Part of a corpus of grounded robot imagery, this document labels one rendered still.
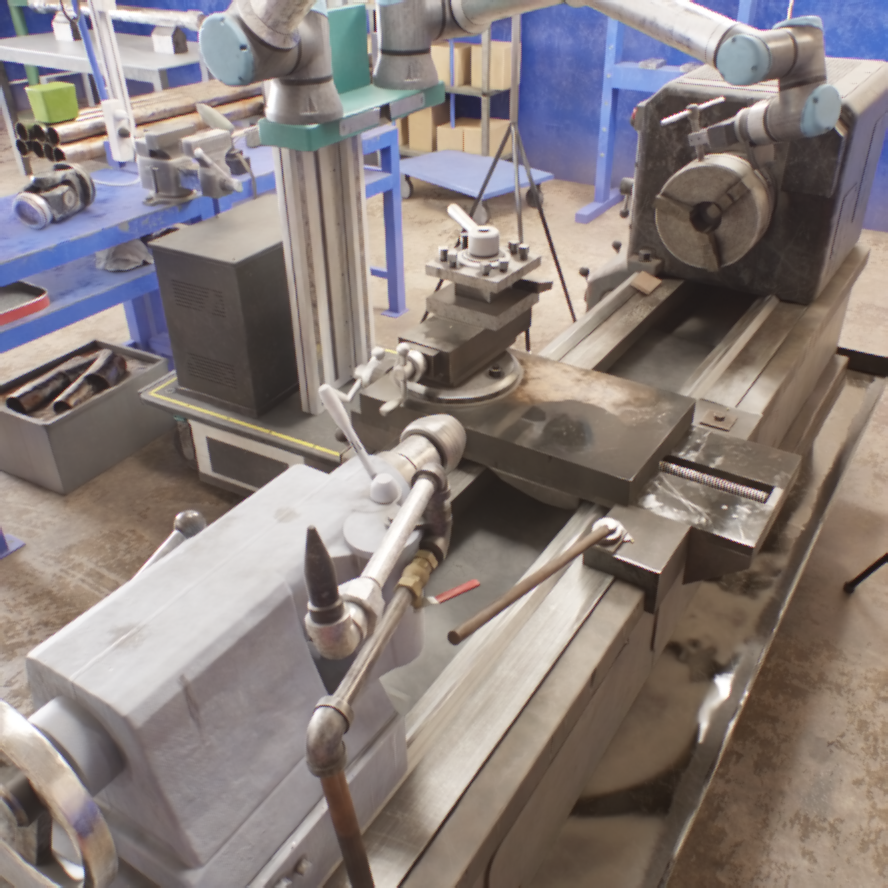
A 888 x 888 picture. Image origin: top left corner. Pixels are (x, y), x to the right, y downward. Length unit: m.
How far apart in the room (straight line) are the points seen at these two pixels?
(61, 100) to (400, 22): 2.35
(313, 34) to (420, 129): 4.16
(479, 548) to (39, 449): 1.93
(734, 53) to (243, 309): 1.54
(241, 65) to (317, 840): 1.58
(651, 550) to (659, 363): 0.94
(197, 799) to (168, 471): 2.42
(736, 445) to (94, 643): 1.18
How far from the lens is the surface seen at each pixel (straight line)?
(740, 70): 1.86
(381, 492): 1.01
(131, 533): 3.03
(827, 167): 2.27
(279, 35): 2.11
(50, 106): 4.64
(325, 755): 0.80
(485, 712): 1.22
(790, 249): 2.39
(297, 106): 2.29
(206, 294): 2.78
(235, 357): 2.80
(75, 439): 3.23
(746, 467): 1.65
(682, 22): 1.96
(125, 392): 3.32
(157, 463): 3.34
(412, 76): 2.67
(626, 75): 5.47
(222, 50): 2.14
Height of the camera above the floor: 1.77
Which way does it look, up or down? 31 degrees down
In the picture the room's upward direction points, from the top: straight up
